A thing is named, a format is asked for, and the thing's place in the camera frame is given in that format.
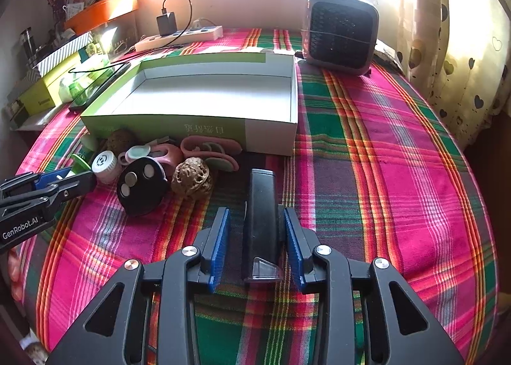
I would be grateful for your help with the green white spool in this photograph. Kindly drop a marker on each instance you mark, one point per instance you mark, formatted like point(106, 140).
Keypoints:
point(79, 166)

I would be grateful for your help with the white power strip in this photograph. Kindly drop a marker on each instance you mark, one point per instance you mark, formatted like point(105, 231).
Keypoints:
point(190, 36)

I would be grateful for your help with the orange plastic bin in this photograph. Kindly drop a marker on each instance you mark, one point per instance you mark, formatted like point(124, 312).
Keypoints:
point(99, 13)

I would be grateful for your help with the green tissue pack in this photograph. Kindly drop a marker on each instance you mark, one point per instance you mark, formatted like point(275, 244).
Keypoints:
point(74, 84)

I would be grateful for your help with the striped white box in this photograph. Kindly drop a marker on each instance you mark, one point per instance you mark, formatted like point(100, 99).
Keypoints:
point(46, 65)

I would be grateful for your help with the small white jar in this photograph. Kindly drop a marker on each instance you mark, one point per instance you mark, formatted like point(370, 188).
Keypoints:
point(106, 167)

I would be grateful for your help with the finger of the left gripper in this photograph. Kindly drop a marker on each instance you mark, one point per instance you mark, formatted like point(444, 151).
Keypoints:
point(69, 188)
point(45, 179)

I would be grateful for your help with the green white cardboard tray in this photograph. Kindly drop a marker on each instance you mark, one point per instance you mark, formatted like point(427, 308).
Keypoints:
point(249, 97)

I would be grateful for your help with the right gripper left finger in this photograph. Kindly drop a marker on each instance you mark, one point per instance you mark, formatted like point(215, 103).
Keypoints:
point(114, 327)

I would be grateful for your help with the yellow green box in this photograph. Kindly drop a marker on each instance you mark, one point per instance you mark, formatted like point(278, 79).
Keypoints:
point(43, 94)

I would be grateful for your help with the metal cup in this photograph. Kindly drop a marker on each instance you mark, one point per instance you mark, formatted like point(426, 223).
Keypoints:
point(28, 45)

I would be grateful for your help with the grey portable heater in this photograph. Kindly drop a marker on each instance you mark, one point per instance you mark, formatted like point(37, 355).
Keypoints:
point(340, 35)

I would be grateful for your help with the black bike light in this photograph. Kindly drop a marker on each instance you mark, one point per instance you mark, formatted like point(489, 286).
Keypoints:
point(261, 236)

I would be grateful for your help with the black round three-button device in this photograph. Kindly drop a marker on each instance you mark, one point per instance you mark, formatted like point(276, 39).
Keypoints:
point(141, 186)

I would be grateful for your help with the heart pattern curtain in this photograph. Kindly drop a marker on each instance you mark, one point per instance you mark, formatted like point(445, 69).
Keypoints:
point(457, 55)

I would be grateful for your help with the plaid bedspread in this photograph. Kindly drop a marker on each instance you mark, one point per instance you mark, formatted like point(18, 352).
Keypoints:
point(374, 173)

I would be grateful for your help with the black charger adapter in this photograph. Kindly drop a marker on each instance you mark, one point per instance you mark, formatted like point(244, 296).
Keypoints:
point(167, 24)

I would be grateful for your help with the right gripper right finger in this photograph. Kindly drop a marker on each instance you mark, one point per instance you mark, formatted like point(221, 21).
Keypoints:
point(398, 326)

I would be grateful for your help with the brown carved walnut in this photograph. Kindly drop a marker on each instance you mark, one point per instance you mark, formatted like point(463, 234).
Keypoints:
point(192, 179)

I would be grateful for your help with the black smartphone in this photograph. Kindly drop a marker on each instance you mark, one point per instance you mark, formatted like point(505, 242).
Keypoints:
point(90, 95)

